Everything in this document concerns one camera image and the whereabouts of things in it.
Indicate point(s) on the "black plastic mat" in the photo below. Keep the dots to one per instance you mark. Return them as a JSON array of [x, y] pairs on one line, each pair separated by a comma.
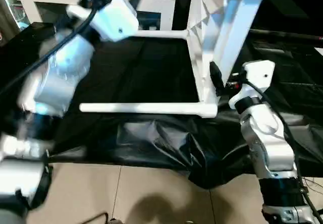
[[151, 67]]

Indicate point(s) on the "white plastic table leg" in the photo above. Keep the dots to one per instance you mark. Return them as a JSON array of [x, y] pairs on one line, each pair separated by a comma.
[[161, 33], [146, 109]]

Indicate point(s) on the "white cabinet with glass doors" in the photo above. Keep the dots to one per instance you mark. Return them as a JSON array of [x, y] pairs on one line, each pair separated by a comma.
[[50, 4]]

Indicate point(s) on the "black bar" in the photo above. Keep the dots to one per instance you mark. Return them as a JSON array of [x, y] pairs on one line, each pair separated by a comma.
[[287, 33]]

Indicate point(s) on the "white plastic table top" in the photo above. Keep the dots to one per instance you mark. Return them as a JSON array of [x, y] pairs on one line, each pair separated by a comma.
[[212, 42]]

